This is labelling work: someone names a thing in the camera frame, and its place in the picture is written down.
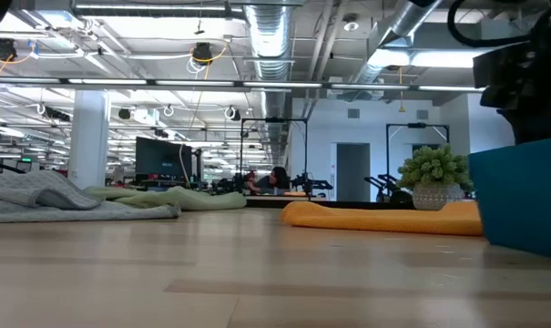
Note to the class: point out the orange microfiber towel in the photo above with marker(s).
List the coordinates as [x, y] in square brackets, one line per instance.
[370, 218]

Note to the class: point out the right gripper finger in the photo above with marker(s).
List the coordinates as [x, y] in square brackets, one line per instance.
[539, 125]

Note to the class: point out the long light bar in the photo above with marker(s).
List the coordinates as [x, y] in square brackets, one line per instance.
[211, 83]

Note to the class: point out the person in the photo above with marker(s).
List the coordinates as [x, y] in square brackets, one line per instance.
[279, 178]

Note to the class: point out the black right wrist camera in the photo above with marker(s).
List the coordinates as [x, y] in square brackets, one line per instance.
[503, 68]

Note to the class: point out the grey door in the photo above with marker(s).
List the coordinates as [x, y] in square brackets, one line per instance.
[352, 168]

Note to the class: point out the white ceiling sensor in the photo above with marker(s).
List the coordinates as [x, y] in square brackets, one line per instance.
[350, 25]

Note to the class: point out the black metal frame stand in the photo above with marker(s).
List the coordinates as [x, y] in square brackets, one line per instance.
[275, 119]
[416, 125]

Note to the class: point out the black computer monitor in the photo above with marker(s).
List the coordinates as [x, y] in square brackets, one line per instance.
[161, 157]

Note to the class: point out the green microfiber towel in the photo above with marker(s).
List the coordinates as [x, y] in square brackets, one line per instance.
[202, 199]

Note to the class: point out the slanted silver duct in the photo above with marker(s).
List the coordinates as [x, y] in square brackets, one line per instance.
[402, 23]

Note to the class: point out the silver ventilation duct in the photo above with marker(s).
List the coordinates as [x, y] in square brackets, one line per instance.
[270, 36]

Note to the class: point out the black background robot arm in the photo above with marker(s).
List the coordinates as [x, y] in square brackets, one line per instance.
[311, 184]
[389, 187]

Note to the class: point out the grey wall vent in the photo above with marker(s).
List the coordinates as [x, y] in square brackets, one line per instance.
[422, 114]
[354, 113]

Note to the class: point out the blue plastic bin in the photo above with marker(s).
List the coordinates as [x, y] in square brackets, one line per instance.
[521, 200]

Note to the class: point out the black ceiling device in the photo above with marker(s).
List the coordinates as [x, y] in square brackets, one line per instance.
[4, 49]
[202, 54]

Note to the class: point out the green succulent in white pot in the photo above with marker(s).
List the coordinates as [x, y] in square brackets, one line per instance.
[434, 168]

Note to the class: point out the white building column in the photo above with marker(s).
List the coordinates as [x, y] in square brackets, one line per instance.
[89, 136]

